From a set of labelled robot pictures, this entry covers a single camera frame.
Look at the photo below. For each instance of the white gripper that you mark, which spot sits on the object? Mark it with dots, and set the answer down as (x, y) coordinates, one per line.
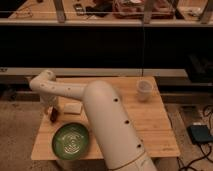
(50, 101)

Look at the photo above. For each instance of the red pepper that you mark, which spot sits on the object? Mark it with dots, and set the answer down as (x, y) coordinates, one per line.
(53, 117)

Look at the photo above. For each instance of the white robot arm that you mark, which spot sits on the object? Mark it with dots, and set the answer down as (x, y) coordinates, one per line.
(117, 138)

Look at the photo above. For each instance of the white sponge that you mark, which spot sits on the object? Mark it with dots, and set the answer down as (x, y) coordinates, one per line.
(73, 108)

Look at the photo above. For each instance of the green bowl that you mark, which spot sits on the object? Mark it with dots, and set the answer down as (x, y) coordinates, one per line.
(70, 141)

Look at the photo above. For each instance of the white plastic cup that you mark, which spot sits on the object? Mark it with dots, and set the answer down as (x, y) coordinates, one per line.
(144, 90)

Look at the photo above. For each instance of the wooden table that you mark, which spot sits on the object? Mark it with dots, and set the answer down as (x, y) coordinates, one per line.
(149, 119)

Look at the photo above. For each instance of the black phone on shelf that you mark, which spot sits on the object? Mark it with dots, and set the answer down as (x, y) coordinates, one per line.
(79, 9)

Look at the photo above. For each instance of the red tray on shelf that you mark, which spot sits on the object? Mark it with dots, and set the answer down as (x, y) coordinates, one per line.
(135, 8)

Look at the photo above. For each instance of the dark blue box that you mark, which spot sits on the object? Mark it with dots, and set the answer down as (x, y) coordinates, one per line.
(199, 134)

